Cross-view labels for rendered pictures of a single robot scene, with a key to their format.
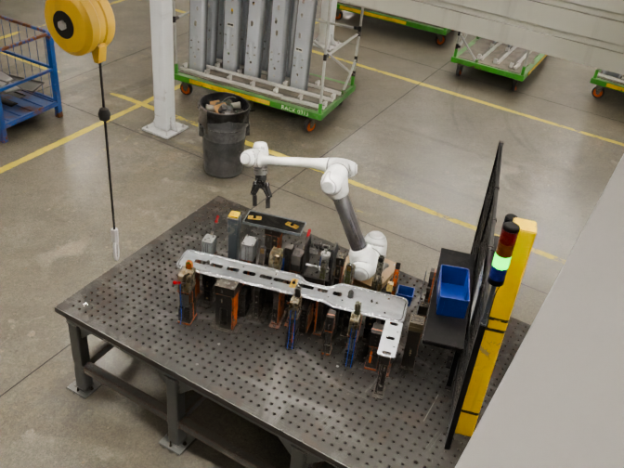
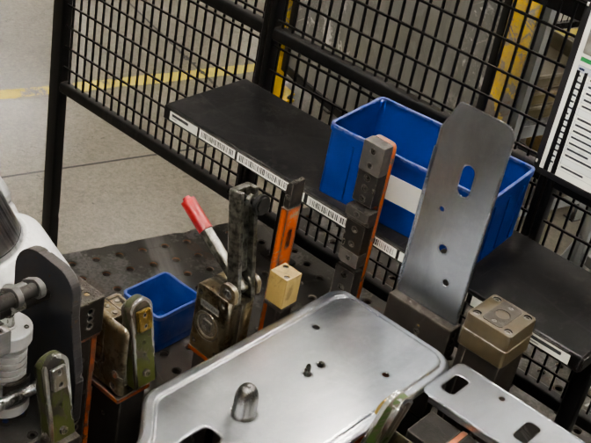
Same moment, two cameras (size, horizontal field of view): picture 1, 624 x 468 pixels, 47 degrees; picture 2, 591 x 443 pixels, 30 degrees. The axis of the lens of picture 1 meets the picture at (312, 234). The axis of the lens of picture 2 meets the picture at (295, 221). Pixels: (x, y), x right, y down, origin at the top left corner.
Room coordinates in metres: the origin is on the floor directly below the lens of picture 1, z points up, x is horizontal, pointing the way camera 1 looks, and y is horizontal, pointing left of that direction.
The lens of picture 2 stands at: (2.78, 0.71, 1.97)
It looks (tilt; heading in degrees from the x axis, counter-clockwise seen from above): 32 degrees down; 294
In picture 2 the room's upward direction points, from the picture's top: 11 degrees clockwise
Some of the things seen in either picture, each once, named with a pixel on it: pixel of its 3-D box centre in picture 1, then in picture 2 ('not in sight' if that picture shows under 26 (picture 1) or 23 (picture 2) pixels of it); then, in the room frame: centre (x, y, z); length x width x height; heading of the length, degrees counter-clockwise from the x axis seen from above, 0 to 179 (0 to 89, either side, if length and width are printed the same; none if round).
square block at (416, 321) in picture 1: (411, 343); (471, 405); (3.03, -0.62, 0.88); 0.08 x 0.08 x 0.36; 79
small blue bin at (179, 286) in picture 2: (404, 295); (160, 313); (3.61, -0.63, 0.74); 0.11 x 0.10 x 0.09; 79
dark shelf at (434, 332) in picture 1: (450, 295); (386, 203); (3.32, -0.84, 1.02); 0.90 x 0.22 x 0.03; 169
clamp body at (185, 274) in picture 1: (187, 295); not in sight; (3.24, 0.69, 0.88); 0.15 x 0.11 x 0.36; 169
